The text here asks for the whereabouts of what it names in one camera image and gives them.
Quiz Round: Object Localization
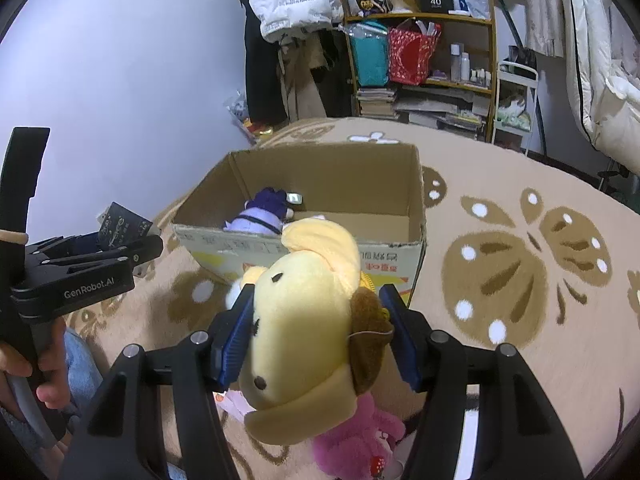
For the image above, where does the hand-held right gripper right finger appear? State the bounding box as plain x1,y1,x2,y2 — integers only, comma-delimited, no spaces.
378,284,585,480

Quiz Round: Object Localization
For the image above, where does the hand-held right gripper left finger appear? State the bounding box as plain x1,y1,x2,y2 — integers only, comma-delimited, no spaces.
60,284,257,480

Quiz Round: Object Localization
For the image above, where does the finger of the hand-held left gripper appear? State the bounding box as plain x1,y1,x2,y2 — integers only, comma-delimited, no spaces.
26,233,107,262
35,235,164,281

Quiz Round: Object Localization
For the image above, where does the black printed packet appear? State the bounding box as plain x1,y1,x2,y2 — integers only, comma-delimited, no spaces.
96,202,154,250

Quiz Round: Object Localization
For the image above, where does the pink packet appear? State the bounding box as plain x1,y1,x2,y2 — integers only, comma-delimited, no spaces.
214,389,250,423

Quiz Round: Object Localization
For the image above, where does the yellow plush dog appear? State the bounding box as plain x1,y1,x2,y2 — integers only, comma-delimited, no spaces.
226,217,396,447

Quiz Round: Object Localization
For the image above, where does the pink plush bear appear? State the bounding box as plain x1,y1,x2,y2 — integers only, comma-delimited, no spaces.
312,392,407,478

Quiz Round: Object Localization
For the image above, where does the purple plush toy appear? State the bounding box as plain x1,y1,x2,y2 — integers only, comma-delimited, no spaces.
222,187,305,236

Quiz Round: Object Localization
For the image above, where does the cardboard box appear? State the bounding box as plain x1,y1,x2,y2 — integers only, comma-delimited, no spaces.
171,142,428,311

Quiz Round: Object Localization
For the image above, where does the person's left hand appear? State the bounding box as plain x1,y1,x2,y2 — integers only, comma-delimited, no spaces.
0,319,69,409

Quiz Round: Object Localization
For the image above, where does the person's blue jeans leg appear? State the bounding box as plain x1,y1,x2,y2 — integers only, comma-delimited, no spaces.
62,329,106,413

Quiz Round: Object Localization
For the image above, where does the beige floral blanket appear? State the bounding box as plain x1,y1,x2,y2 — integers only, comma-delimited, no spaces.
65,116,640,480

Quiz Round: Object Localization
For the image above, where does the pile of snack packets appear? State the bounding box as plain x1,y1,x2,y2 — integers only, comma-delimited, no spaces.
225,91,275,145

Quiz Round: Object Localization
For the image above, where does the black coat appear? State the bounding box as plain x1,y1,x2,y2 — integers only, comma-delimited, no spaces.
237,0,292,129

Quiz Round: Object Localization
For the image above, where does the beige coat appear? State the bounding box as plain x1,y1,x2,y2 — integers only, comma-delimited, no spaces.
276,35,327,123

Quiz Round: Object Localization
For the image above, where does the stack of magazines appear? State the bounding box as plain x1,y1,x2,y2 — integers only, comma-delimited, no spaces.
394,85,489,137

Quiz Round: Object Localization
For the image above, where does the stack of books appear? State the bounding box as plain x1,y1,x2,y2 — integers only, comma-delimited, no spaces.
355,87,399,121

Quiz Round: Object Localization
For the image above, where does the white trolley cart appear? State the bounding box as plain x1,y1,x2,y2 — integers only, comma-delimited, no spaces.
492,59,541,155

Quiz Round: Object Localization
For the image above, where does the group of cosmetic bottles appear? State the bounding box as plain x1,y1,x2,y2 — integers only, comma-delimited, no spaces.
449,42,494,89

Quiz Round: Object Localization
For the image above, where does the red patterned bag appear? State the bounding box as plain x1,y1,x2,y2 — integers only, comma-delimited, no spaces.
387,19,442,87

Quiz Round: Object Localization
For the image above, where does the teal bag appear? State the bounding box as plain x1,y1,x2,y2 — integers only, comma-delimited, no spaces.
346,21,392,89

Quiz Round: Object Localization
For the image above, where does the wooden shelf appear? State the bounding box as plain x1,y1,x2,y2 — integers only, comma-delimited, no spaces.
334,0,499,144

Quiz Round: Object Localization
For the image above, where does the light curtain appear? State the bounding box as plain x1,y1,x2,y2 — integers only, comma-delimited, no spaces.
484,0,578,58

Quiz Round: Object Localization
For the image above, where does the grey cable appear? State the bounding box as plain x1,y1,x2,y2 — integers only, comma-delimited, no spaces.
4,374,58,455

